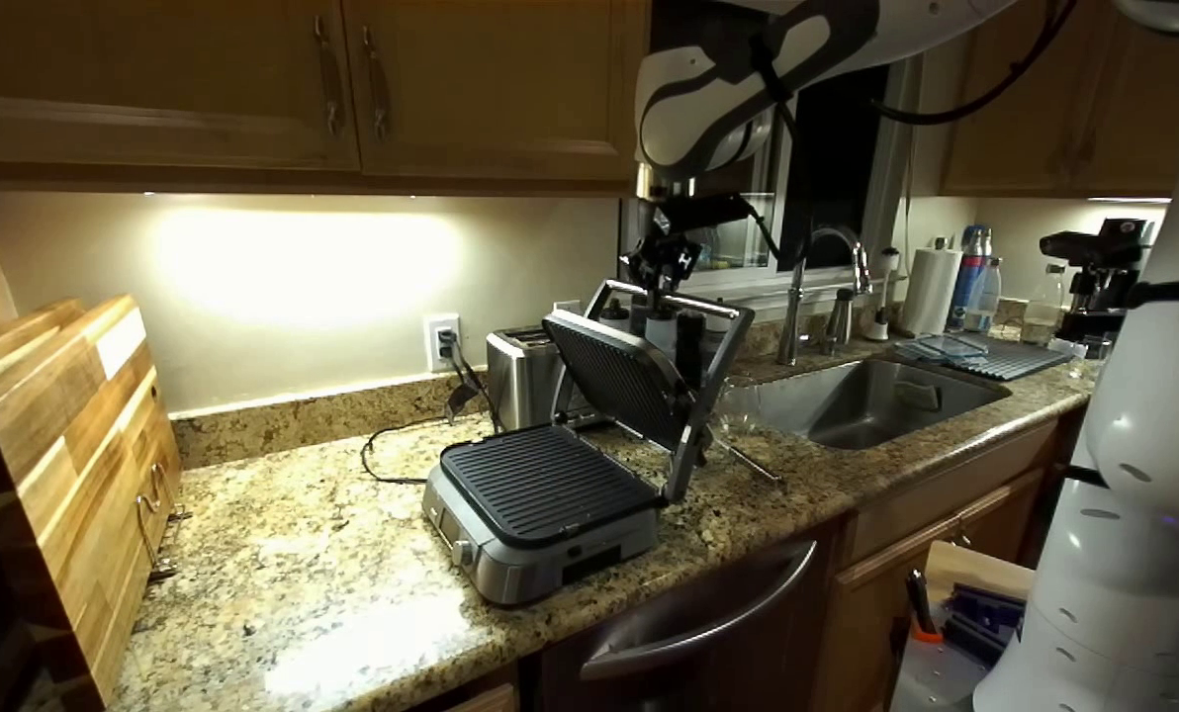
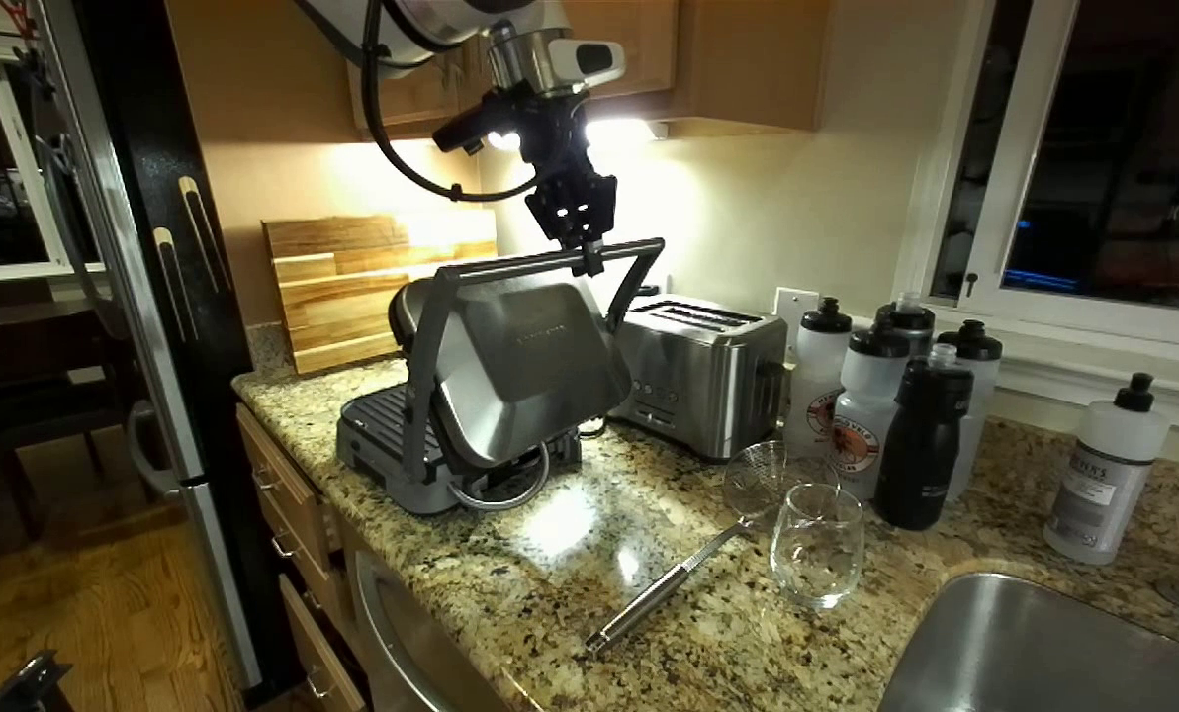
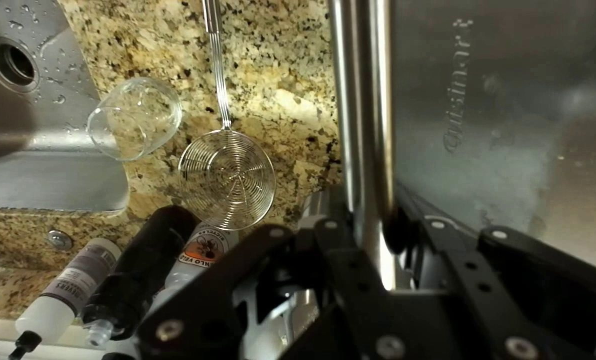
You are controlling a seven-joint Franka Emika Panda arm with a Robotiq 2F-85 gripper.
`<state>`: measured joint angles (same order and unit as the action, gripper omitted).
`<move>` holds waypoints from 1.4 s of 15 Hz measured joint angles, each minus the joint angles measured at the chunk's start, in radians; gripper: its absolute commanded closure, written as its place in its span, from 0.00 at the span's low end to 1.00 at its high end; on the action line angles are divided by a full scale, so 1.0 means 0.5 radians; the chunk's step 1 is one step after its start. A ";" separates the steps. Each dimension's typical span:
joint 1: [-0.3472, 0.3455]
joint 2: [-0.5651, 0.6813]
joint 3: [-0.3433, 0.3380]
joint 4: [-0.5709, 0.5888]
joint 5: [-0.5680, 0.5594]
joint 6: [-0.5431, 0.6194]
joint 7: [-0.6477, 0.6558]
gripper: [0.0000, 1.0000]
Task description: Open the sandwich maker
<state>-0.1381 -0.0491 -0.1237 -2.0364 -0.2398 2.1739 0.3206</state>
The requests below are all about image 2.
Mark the silver toaster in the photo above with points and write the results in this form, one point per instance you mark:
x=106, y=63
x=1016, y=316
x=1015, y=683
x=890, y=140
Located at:
x=693, y=381

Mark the clear wine glass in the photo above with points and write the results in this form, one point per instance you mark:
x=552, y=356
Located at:
x=816, y=547

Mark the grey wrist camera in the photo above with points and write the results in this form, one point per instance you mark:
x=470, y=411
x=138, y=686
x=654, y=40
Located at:
x=581, y=62

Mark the black refrigerator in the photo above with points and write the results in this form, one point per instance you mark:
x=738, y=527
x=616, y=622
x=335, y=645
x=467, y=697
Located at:
x=155, y=161

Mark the white labelled bottle black cap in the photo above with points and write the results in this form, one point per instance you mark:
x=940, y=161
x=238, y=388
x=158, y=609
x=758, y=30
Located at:
x=1103, y=479

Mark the plain wooden cutting board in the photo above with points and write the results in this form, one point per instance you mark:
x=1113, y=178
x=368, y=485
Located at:
x=335, y=235

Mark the chequered wooden cutting board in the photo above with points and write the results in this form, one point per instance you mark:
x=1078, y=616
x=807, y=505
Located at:
x=337, y=323

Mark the wooden drawer cabinet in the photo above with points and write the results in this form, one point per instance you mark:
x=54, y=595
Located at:
x=292, y=527

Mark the kitchen window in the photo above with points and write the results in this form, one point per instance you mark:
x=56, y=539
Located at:
x=1115, y=161

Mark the stainless steel sink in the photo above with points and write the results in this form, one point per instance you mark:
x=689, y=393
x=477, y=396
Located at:
x=1048, y=655

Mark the silver sandwich maker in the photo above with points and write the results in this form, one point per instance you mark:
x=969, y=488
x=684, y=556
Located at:
x=517, y=361

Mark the black sports bottle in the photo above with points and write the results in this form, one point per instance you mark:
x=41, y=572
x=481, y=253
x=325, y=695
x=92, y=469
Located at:
x=920, y=448

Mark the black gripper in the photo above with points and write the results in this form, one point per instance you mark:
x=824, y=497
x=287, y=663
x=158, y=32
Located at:
x=571, y=199

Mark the white wall outlet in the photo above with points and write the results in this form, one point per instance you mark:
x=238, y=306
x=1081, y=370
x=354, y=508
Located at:
x=788, y=310

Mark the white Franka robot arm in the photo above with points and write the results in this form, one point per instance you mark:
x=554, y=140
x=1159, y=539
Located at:
x=391, y=24

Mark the wooden upper cabinet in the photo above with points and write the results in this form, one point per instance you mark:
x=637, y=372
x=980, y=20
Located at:
x=732, y=62

